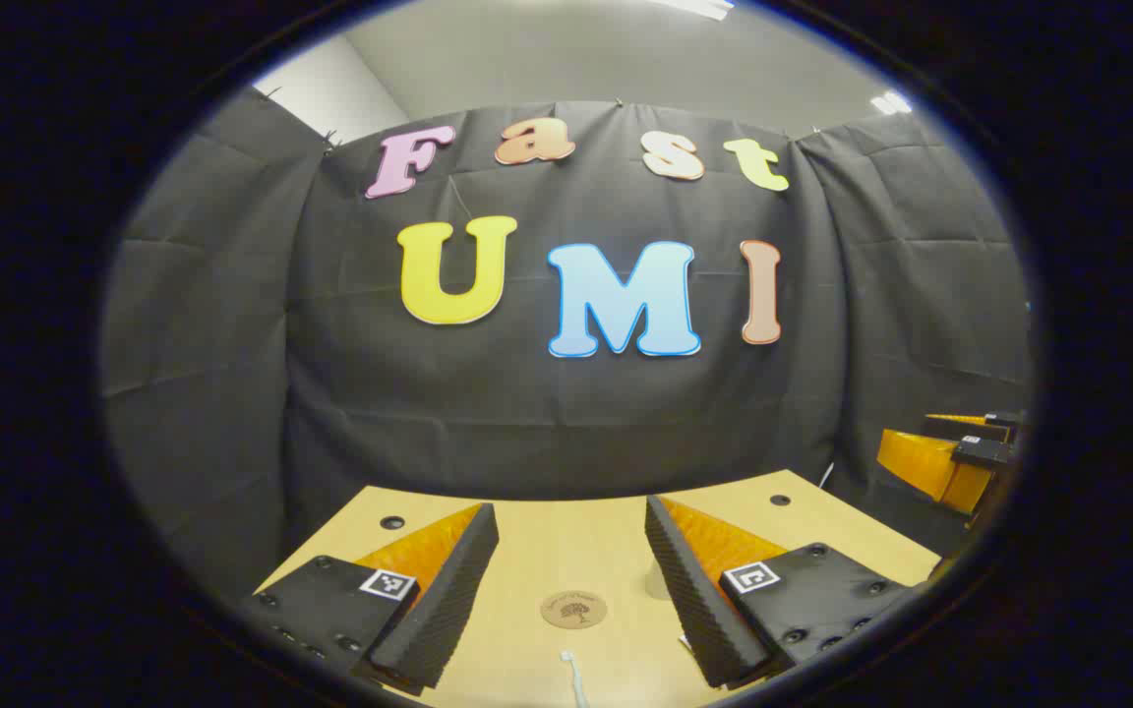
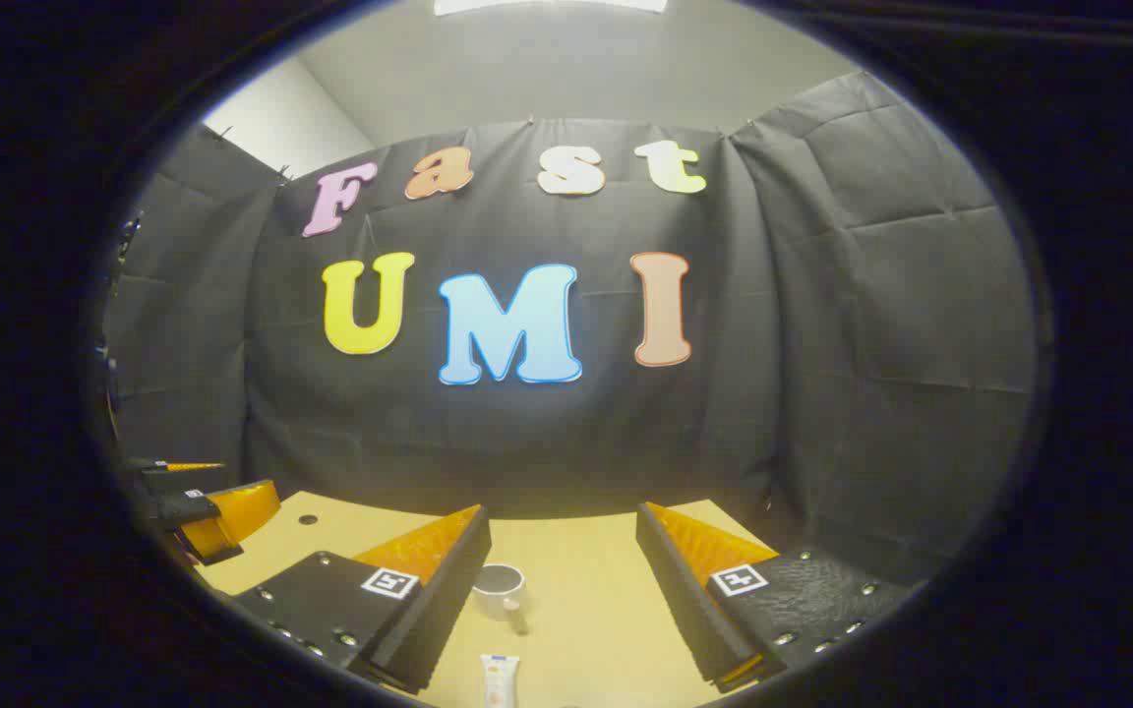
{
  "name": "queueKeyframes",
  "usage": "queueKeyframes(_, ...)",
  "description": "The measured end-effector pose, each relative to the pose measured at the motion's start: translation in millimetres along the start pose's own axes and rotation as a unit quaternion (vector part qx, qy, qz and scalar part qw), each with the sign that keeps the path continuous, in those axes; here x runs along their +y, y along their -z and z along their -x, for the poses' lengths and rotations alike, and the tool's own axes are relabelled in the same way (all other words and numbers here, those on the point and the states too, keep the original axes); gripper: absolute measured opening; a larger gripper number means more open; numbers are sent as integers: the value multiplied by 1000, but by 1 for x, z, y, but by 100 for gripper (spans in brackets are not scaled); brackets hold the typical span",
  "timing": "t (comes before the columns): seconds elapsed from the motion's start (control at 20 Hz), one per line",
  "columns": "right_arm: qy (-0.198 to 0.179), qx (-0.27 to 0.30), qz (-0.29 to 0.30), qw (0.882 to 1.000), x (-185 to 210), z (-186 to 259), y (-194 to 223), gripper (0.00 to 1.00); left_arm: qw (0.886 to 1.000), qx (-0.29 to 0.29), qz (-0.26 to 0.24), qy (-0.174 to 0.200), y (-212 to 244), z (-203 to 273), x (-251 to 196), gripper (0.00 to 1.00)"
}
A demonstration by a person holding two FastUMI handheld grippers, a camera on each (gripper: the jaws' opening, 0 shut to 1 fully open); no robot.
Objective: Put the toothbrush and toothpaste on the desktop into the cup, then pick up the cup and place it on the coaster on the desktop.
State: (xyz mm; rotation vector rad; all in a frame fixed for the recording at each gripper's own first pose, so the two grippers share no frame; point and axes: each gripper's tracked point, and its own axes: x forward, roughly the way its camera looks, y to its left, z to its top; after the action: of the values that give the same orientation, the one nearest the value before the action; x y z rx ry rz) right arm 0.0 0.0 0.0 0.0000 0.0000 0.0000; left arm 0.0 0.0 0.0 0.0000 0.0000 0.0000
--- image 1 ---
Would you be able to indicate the black backdrop cloth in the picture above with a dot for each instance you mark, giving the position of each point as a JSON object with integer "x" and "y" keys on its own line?
{"x": 527, "y": 423}

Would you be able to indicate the ceiling light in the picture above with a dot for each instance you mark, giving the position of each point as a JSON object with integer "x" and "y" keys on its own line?
{"x": 891, "y": 102}
{"x": 699, "y": 6}

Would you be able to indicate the light wooden desktop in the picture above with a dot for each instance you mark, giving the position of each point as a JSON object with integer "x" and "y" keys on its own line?
{"x": 566, "y": 551}

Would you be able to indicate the pale blue toothbrush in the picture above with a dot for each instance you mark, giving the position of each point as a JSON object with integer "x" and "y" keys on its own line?
{"x": 571, "y": 669}

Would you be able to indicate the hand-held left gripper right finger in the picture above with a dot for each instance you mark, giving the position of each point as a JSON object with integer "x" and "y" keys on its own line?
{"x": 689, "y": 600}

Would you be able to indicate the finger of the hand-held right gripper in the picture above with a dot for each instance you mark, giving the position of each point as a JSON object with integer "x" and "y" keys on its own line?
{"x": 930, "y": 467}
{"x": 1004, "y": 425}

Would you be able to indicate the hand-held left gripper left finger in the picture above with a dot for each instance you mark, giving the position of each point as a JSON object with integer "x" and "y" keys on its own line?
{"x": 448, "y": 610}

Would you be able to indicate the round brown coaster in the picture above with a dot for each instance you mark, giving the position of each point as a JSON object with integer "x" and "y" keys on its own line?
{"x": 573, "y": 610}

